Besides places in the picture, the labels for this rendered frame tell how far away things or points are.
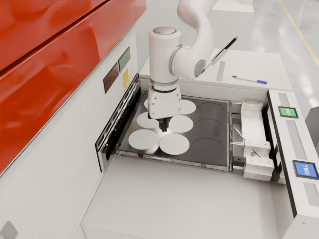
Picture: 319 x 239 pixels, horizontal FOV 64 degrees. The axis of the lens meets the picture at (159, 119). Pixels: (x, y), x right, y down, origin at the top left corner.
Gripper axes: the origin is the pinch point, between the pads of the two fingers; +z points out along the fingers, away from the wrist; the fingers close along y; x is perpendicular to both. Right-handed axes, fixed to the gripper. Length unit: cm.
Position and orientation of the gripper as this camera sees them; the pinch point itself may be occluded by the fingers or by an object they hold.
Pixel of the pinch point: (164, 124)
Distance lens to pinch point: 84.7
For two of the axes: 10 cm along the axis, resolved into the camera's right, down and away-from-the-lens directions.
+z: 0.0, 7.8, 6.2
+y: 9.6, -1.7, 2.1
